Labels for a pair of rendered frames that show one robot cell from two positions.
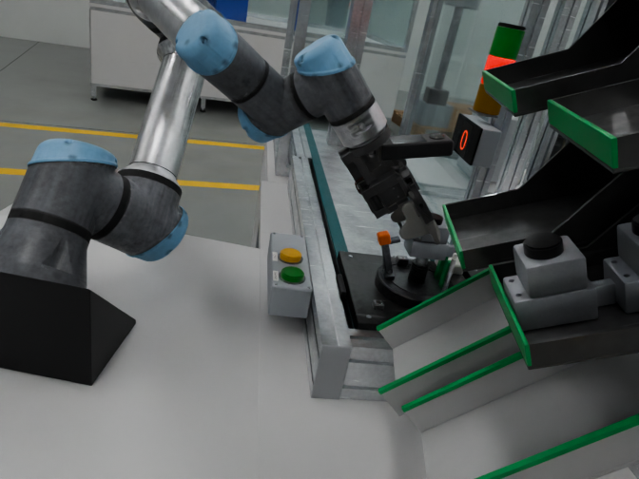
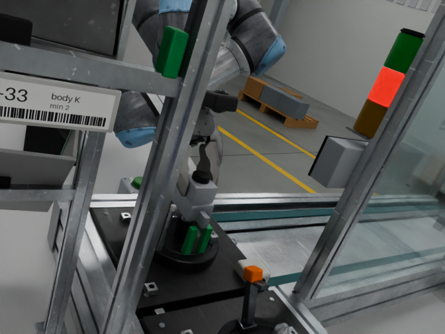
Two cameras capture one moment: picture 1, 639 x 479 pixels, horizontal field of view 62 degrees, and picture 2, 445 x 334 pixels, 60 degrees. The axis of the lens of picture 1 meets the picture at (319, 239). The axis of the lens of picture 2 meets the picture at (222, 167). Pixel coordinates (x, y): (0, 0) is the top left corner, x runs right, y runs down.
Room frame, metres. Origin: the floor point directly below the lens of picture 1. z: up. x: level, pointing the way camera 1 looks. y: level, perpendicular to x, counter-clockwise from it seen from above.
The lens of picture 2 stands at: (0.57, -0.69, 1.37)
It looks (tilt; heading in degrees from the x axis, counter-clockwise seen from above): 22 degrees down; 60
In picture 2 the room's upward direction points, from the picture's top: 20 degrees clockwise
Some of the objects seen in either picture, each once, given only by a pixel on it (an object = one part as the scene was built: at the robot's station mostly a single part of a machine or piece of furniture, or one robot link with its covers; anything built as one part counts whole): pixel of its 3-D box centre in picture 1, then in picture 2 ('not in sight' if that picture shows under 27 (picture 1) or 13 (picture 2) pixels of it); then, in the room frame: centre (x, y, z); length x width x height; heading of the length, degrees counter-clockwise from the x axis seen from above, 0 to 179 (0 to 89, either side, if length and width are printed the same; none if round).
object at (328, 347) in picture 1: (311, 238); (241, 214); (1.07, 0.02, 0.91); 0.89 x 0.06 x 0.11; 10
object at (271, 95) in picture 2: not in sight; (280, 101); (4.29, 4.70, 0.20); 1.20 x 0.80 x 0.41; 110
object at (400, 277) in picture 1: (415, 284); (179, 240); (0.83, -0.18, 0.98); 0.14 x 0.14 x 0.02
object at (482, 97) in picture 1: (490, 98); (375, 119); (1.03, -0.26, 1.28); 0.05 x 0.05 x 0.05
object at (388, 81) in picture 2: (497, 71); (391, 88); (1.03, -0.26, 1.33); 0.05 x 0.05 x 0.05
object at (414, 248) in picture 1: (435, 235); (198, 195); (0.83, -0.19, 1.08); 0.08 x 0.04 x 0.07; 100
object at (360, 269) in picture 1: (412, 294); (176, 248); (0.83, -0.18, 0.96); 0.24 x 0.24 x 0.02; 10
